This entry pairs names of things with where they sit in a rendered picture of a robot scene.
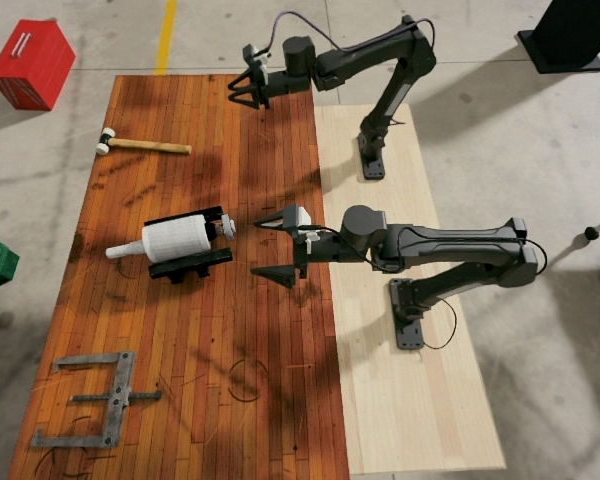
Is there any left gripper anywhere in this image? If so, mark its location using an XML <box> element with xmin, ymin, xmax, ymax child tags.
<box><xmin>250</xmin><ymin>206</ymin><xmax>338</xmax><ymax>289</ymax></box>

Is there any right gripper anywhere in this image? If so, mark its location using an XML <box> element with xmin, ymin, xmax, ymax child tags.
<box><xmin>227</xmin><ymin>46</ymin><xmax>290</xmax><ymax>110</ymax></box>

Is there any red tool box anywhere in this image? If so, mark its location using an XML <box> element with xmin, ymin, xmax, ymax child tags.
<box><xmin>0</xmin><ymin>19</ymin><xmax>76</xmax><ymax>111</ymax></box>

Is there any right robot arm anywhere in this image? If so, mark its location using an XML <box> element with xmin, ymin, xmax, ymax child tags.
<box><xmin>283</xmin><ymin>14</ymin><xmax>437</xmax><ymax>179</ymax></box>

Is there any soft-faced hammer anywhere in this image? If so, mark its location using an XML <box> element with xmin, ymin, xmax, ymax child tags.
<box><xmin>95</xmin><ymin>128</ymin><xmax>191</xmax><ymax>155</ymax></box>

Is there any grey ring bearing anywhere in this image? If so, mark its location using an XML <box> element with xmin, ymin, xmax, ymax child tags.
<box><xmin>222</xmin><ymin>214</ymin><xmax>234</xmax><ymax>241</ymax></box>

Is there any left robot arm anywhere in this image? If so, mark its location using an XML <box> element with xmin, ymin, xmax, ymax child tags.
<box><xmin>338</xmin><ymin>205</ymin><xmax>539</xmax><ymax>349</ymax></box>

